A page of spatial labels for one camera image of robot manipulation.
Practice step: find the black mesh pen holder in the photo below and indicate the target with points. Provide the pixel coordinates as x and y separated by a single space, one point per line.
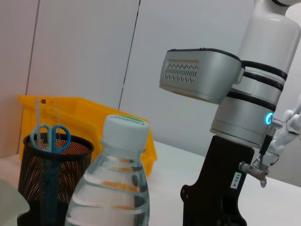
30 179

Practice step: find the yellow plastic bin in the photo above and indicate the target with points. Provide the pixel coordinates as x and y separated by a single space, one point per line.
82 113

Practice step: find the water bottle with green label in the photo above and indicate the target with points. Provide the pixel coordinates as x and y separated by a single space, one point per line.
108 188

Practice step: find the blue and teal scissors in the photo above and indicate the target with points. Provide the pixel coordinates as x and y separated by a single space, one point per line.
53 143

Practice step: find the translucent green fruit plate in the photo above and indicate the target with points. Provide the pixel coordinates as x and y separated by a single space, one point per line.
11 207

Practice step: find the transparent plastic ruler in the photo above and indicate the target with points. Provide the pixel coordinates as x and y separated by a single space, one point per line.
47 110

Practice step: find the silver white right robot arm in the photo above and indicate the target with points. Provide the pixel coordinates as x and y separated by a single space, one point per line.
265 47

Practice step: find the white background robot part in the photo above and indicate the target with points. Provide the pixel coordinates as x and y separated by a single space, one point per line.
282 141

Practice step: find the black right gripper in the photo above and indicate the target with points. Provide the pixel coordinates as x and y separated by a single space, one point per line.
218 179

